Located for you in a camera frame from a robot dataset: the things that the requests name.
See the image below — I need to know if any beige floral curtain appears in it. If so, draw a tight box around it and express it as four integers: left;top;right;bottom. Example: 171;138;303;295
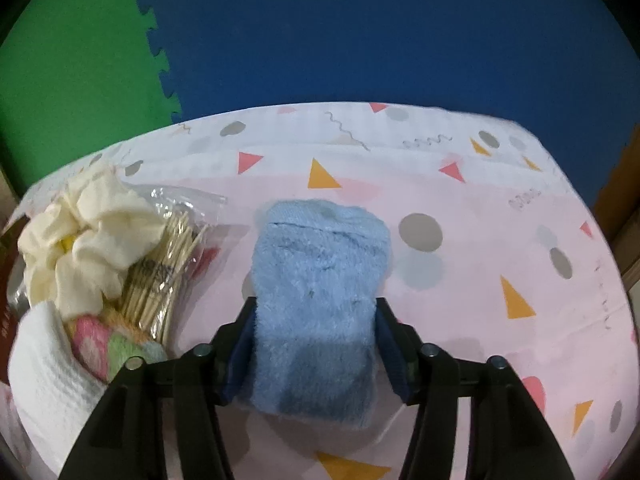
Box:
0;165;23;226

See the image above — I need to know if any green foam mat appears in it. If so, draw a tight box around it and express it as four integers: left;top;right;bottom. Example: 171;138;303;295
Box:
0;0;183;191

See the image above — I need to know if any blue fluffy towel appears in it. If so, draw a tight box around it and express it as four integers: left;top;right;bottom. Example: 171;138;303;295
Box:
235;199;392;431

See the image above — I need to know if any brown foam mat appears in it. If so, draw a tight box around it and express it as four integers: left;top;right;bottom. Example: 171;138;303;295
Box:
592;127;640;281

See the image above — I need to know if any cream cloth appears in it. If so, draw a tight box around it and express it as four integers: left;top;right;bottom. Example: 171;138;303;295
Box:
17;160;168;321

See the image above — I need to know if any pink patterned tablecloth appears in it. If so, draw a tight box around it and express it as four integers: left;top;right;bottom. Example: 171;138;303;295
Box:
0;101;640;480

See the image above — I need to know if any white towel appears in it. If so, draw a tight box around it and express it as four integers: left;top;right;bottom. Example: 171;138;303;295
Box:
7;300;108;461

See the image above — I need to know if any pastel dotted towel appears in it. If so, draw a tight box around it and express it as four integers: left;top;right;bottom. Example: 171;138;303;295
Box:
62;310;168;386

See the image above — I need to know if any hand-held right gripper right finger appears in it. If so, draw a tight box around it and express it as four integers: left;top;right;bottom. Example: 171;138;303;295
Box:
374;296;576;480

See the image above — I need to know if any blue foam mat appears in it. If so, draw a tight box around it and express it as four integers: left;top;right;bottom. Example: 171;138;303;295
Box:
125;0;640;208

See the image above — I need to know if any dark red tin box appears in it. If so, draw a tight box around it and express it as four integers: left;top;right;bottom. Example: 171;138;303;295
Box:
0;210;31;391

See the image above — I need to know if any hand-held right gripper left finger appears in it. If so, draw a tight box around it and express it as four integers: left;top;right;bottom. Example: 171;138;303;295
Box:
57;296;258;480

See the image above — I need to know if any clear bag of cotton swabs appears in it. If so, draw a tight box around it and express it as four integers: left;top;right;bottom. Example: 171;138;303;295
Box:
117;186;228;346

